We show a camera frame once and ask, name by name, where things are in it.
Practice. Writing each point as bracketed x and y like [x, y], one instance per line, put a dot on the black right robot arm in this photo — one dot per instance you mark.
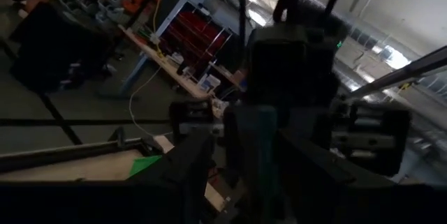
[307, 11]

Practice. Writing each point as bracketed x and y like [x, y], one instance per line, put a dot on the black equipment case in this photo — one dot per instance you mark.
[52, 49]

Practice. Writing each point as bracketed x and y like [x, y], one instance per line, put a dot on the workbench with blue legs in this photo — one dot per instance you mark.
[164, 64]

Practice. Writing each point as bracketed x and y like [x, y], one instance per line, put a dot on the shelf with red bins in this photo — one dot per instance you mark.
[195, 32]

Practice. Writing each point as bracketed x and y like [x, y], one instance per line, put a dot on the green slotted plastic bin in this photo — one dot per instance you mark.
[143, 166]

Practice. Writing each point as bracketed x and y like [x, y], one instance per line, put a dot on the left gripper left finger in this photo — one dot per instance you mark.
[195, 168]

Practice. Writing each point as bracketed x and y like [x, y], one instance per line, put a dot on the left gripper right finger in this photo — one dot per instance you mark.
[314, 189]

